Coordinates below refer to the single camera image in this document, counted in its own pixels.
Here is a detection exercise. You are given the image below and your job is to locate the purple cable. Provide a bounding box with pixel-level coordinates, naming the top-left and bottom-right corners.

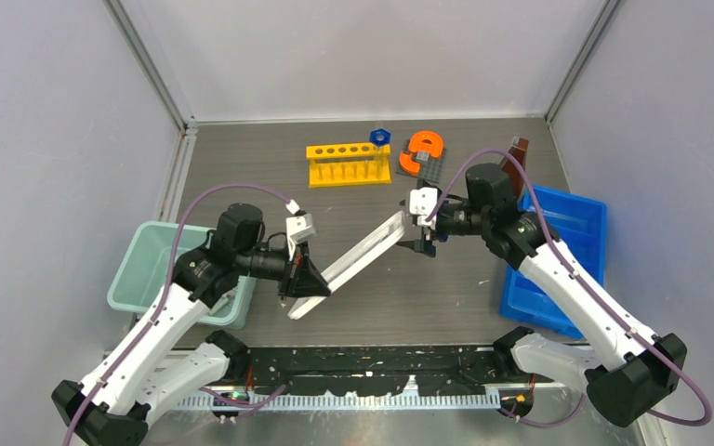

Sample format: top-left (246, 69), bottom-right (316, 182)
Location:
top-left (424, 148), bottom-right (714, 429)
top-left (60, 182), bottom-right (299, 446)

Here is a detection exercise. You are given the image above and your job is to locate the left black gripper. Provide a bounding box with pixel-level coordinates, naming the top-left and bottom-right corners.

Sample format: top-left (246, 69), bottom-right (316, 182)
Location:
top-left (236, 235), bottom-right (331, 300)

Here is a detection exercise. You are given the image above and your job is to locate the brown wedge stand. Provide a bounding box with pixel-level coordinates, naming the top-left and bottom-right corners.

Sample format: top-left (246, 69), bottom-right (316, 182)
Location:
top-left (499, 137), bottom-right (529, 200)

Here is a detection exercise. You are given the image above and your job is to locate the teal plastic bin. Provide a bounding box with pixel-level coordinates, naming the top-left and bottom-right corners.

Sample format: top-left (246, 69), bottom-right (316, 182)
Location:
top-left (107, 221), bottom-right (257, 330)

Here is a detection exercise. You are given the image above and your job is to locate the orange curved block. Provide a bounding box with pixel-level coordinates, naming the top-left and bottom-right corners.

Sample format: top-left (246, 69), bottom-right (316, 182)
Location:
top-left (410, 130), bottom-right (445, 156)

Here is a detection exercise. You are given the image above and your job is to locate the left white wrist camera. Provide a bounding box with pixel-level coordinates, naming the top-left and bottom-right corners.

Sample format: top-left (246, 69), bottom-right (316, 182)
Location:
top-left (285, 213), bottom-right (316, 260)

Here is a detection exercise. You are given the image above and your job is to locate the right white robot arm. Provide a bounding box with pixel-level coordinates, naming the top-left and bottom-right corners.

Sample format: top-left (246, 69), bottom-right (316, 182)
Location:
top-left (401, 163), bottom-right (687, 427)

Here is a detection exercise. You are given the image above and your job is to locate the thin glass rod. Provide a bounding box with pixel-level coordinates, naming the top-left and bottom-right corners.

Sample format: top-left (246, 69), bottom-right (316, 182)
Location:
top-left (376, 146), bottom-right (388, 180)

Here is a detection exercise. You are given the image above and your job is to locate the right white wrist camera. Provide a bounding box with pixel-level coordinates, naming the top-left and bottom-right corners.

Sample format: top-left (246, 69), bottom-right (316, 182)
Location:
top-left (402, 187), bottom-right (440, 230)

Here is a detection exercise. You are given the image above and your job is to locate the blue plastic bin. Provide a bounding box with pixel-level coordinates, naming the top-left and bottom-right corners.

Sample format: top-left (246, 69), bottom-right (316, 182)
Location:
top-left (499, 186), bottom-right (608, 339)

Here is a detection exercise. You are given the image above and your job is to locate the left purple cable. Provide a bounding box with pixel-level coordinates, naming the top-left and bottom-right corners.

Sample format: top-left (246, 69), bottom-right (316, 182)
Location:
top-left (60, 182), bottom-right (299, 446)

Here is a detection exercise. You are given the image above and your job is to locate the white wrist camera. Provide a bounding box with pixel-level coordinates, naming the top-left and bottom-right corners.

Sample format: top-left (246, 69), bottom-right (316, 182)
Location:
top-left (402, 187), bottom-right (440, 230)
top-left (285, 213), bottom-right (316, 260)

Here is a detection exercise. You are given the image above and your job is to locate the yellow test tube rack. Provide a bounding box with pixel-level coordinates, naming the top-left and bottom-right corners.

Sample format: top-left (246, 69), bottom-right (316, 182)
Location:
top-left (305, 142), bottom-right (391, 189)

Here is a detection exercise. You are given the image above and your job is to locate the blue hexagonal nut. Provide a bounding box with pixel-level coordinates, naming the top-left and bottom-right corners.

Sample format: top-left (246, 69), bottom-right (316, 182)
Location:
top-left (369, 128), bottom-right (391, 147)

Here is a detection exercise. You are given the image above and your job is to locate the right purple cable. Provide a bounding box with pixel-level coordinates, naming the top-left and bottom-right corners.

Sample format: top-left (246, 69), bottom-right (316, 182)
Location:
top-left (424, 148), bottom-right (714, 429)

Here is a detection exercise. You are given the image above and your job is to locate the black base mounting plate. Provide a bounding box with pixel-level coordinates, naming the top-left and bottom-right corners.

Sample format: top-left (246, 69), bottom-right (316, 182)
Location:
top-left (233, 344), bottom-right (555, 399)

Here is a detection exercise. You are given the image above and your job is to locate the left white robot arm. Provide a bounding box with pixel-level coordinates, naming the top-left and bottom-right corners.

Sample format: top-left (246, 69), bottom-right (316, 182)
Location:
top-left (51, 203), bottom-right (331, 445)

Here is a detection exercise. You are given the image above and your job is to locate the grey studded base plate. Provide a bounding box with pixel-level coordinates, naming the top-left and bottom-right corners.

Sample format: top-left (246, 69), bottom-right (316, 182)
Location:
top-left (395, 139), bottom-right (447, 184)

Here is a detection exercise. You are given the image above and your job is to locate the white plastic lid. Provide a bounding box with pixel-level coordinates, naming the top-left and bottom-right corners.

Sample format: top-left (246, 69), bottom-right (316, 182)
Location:
top-left (321, 211), bottom-right (405, 295)

